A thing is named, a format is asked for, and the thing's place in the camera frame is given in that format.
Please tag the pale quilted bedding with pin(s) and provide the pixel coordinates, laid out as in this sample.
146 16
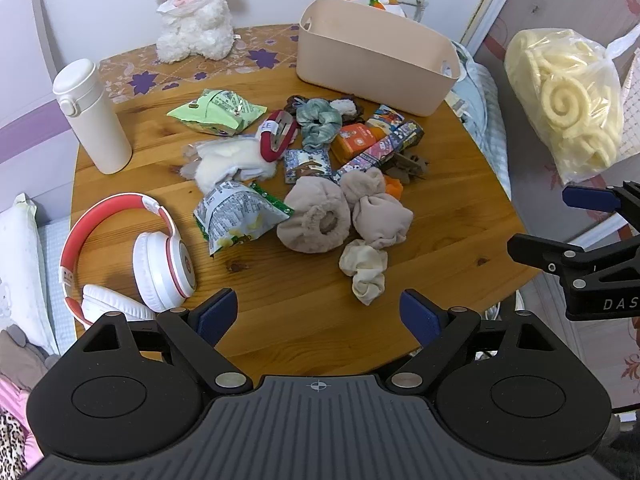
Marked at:
482 105

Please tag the green velvet scrunchie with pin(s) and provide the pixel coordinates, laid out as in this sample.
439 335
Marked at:
317 125

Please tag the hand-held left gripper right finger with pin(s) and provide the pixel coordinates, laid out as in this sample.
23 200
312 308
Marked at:
420 316

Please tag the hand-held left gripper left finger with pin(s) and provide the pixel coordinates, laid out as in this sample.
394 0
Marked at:
217 316

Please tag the white fluffy sock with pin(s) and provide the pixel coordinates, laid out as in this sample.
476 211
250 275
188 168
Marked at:
225 160

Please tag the floral table mat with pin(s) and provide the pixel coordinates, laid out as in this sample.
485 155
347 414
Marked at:
145 80

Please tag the cream scrunchie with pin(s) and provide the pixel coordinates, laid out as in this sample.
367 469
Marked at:
362 260

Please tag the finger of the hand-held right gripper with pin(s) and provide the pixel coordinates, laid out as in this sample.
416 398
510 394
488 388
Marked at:
537 254
590 198

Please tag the large beige fluffy scrunchie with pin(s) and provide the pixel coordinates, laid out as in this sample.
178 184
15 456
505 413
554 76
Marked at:
300 225

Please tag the white plush sheep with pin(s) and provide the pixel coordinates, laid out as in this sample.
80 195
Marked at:
195 25

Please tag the white pillow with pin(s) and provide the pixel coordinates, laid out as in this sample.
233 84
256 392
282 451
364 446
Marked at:
20 270

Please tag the leopard print cloth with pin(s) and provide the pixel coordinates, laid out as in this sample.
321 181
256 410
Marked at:
12 440

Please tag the grey plush toy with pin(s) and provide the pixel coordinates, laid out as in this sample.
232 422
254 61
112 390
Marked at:
20 360

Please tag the light green snack packet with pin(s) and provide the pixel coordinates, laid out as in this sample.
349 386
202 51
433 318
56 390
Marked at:
220 110

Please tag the beige plastic storage container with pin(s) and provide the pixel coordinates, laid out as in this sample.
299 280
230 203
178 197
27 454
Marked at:
370 65

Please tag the grey green snack packet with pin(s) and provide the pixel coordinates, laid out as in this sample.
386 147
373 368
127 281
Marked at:
235 215

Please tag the white and purple cabinet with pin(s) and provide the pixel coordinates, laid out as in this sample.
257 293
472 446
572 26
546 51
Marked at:
30 110

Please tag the small orange hair accessory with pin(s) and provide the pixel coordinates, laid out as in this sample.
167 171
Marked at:
394 191

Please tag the blue hair clip card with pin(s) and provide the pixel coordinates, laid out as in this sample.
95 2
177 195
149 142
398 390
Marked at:
305 165

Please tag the bag of yellow foam rolls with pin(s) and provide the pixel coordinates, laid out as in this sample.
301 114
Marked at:
565 105

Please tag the white thermos bottle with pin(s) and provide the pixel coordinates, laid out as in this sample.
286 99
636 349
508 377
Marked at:
95 125

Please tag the orange cartoon box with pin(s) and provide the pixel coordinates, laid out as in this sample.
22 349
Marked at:
355 142

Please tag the red and white headphones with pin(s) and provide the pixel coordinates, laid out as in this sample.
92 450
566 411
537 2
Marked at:
165 270

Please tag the brown and white fluffy scrunchie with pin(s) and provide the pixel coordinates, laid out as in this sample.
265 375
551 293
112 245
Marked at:
345 106

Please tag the brown hair claw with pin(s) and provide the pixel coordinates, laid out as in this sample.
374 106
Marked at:
407 167

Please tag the red hair clip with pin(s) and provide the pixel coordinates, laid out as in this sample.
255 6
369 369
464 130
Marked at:
270 147

